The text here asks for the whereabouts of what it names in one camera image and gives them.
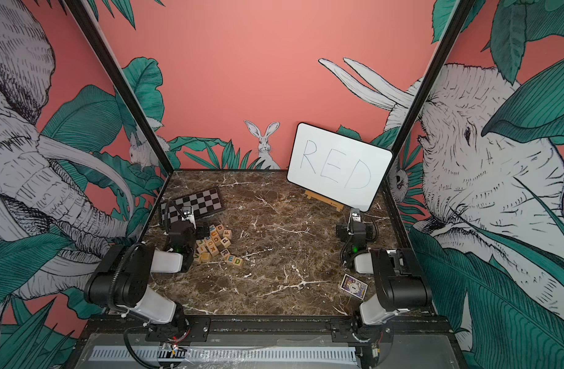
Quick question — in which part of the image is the playing card box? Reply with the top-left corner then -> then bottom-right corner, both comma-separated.
339,274 -> 368,301

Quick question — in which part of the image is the wooden easel stand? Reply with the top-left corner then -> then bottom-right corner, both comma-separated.
304,190 -> 344,212

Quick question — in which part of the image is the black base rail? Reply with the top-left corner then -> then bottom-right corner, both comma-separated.
76,312 -> 457,348

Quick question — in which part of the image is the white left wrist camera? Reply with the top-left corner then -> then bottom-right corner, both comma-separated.
180,205 -> 194,222

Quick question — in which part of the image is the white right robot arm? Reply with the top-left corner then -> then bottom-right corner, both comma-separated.
332,220 -> 432,345

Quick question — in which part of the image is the black white chessboard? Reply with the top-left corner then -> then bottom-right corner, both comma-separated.
160,187 -> 225,228

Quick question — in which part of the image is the white slotted cable duct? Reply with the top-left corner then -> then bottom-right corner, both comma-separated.
87,345 -> 359,364

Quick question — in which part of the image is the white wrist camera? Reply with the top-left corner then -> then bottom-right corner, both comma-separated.
348,208 -> 361,229
180,205 -> 194,222

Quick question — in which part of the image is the white whiteboard reading RED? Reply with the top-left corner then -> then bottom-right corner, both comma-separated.
287,122 -> 393,212

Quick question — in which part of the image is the pile of wooden letter blocks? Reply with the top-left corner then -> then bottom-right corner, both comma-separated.
194,224 -> 235,264

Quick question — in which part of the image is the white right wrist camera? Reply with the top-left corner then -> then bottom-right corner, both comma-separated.
348,208 -> 361,229

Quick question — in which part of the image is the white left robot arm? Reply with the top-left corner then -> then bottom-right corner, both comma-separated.
84,218 -> 210,344

